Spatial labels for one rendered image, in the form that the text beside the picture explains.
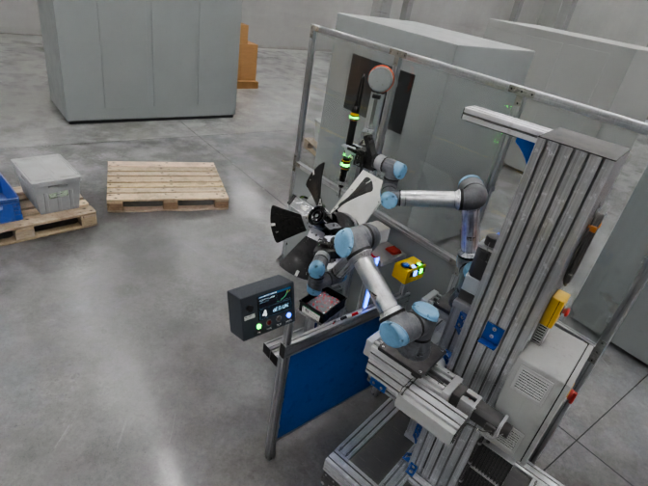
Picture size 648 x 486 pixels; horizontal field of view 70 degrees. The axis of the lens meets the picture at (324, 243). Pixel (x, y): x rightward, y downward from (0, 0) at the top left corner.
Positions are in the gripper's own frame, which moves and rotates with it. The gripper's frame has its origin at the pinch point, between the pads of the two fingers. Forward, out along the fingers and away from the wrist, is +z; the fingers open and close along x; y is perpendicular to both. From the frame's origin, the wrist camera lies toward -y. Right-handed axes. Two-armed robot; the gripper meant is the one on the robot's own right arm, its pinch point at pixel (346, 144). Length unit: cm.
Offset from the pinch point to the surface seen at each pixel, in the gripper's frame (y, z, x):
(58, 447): 166, 53, -137
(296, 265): 68, 4, -20
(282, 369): 95, -29, -61
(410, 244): 74, -19, 68
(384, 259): 80, -14, 45
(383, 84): -20, 25, 63
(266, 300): 44, -29, -77
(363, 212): 47, -1, 29
